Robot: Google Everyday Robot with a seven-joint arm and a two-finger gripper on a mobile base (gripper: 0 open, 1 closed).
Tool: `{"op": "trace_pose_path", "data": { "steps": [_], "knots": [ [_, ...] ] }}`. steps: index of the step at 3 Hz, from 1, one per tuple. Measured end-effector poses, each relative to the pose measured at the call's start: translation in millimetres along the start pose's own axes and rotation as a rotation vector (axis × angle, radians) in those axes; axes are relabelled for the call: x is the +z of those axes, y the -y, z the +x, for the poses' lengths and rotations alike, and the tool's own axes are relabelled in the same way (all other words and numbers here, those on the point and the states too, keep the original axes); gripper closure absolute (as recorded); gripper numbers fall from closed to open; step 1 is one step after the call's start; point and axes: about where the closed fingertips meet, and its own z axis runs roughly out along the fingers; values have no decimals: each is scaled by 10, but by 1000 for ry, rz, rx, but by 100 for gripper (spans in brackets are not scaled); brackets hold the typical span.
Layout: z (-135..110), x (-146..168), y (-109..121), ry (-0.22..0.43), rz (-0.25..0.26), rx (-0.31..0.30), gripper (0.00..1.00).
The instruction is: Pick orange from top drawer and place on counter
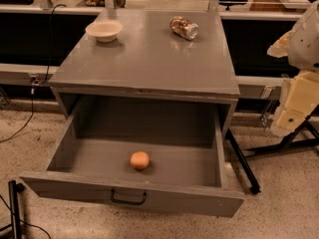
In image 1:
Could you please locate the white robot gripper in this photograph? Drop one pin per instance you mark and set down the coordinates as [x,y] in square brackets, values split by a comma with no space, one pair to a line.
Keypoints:
[306,47]

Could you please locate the orange round can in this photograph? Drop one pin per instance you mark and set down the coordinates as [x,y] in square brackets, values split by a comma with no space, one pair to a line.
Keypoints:
[139,160]

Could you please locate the brown silver can lying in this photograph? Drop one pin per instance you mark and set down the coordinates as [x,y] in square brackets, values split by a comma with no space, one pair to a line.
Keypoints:
[183,27]

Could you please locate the grey cabinet counter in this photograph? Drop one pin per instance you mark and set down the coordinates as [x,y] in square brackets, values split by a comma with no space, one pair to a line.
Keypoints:
[149,60]

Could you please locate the grey open top drawer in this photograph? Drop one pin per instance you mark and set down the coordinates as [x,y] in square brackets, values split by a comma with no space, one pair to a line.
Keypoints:
[184,141]

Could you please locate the beige bowl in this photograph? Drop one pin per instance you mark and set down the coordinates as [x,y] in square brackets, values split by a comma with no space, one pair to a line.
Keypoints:
[105,31]

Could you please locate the black stand bottom left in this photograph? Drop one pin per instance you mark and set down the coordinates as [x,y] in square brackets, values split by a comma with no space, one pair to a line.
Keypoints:
[15,222]

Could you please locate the black metal frame legs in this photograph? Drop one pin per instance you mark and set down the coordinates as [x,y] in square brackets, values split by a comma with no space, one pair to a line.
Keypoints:
[287,143]

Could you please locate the black drawer handle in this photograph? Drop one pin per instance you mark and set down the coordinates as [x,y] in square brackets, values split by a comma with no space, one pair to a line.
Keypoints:
[128,198]

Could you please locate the grey side rail bench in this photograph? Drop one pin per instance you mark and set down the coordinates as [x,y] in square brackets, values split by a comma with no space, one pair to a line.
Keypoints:
[25,75]

